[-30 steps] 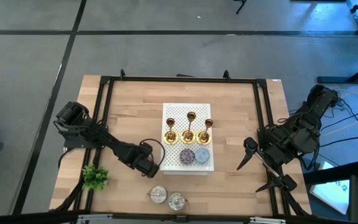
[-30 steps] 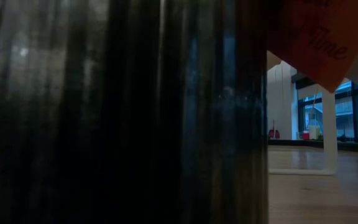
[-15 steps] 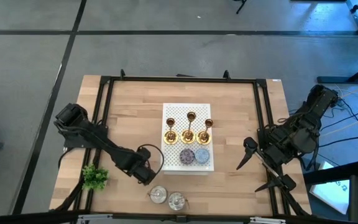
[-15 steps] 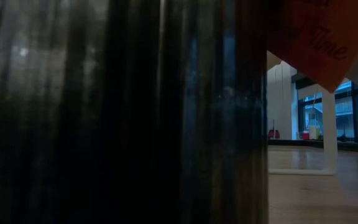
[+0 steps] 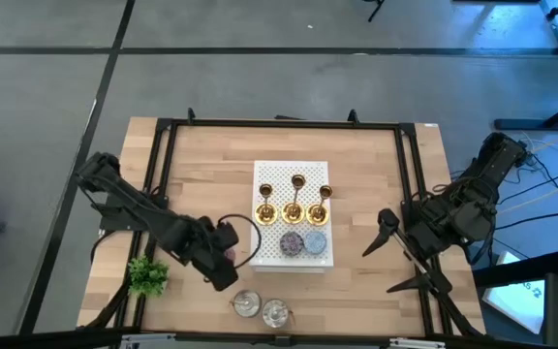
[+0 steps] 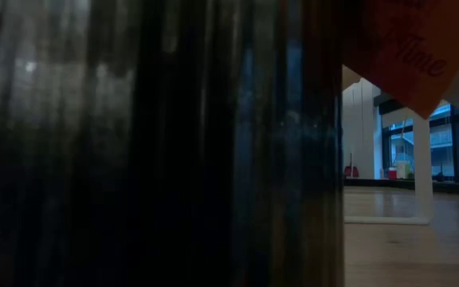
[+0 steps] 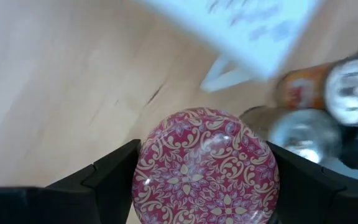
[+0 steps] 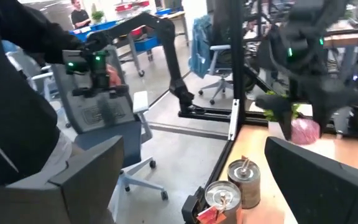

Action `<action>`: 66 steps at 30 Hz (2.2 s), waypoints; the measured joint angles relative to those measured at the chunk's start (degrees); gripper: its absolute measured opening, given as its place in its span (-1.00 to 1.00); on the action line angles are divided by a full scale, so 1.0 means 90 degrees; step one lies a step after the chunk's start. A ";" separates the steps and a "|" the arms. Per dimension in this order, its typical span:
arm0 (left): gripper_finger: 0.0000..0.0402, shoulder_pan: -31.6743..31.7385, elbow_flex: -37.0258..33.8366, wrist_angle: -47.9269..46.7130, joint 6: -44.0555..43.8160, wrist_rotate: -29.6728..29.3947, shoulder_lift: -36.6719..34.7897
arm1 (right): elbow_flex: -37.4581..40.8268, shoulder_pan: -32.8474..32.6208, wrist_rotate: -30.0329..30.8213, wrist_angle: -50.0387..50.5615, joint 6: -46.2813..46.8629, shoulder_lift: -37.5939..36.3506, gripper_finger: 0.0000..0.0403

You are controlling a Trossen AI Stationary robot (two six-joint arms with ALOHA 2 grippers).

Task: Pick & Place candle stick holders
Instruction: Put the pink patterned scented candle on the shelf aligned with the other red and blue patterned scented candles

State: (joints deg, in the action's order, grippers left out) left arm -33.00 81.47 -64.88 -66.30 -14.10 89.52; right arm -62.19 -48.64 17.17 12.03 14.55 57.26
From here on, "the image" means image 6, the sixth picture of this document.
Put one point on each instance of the silver glass jar candle holder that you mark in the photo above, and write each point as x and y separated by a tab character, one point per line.
173	159

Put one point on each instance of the orange-red paper hang tag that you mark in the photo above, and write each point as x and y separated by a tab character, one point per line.
405	52

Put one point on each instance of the red dustpan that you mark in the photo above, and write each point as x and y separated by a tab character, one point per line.
351	171

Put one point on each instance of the red container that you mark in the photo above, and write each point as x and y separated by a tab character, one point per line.
392	173

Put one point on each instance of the white perforated metal stand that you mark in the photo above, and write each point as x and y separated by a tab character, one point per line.
422	167

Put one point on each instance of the black metal table frame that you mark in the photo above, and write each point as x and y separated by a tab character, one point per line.
373	182

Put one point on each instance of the black window frame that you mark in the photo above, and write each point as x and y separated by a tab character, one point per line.
457	143

